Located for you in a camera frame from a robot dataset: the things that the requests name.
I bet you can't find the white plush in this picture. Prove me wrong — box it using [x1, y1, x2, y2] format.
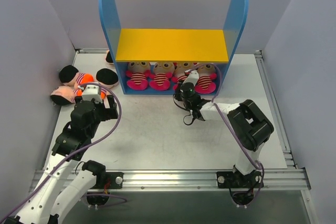
[125, 61, 151, 91]
[149, 61, 175, 91]
[195, 63, 217, 94]

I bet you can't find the pink plush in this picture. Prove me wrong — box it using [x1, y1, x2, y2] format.
[171, 62, 197, 90]

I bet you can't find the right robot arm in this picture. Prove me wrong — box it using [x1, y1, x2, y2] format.
[173, 82, 274, 187]

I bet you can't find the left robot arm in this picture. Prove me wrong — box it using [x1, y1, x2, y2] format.
[1, 95, 122, 223]

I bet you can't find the blue and yellow toy shelf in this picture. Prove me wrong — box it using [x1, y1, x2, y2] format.
[98, 0, 249, 95]

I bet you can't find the black-haired doll behind shelf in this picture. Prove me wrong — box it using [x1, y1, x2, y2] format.
[105, 50, 114, 66]

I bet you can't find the black-haired doll, lower left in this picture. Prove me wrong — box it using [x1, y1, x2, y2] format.
[50, 86, 82, 106]

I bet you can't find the black-haired doll, centre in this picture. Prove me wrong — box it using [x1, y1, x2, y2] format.
[96, 68, 119, 89]

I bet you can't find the black-haired doll, upper left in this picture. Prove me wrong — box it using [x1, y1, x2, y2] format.
[58, 65, 94, 88]

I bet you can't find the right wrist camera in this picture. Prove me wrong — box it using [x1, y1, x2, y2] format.
[183, 70, 199, 86]

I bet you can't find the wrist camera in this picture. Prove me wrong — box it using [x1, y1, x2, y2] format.
[183, 70, 199, 86]
[79, 84, 103, 104]

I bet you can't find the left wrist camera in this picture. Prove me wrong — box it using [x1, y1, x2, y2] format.
[79, 84, 103, 104]

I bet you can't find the aluminium back rail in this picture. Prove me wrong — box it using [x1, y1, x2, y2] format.
[76, 48, 109, 54]

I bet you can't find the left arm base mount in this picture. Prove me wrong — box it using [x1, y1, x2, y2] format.
[92, 172, 124, 190]

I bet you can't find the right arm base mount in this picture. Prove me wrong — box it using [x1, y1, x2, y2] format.
[216, 171, 264, 189]

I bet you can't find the aluminium front rail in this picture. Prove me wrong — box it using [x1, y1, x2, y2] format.
[90, 168, 311, 191]

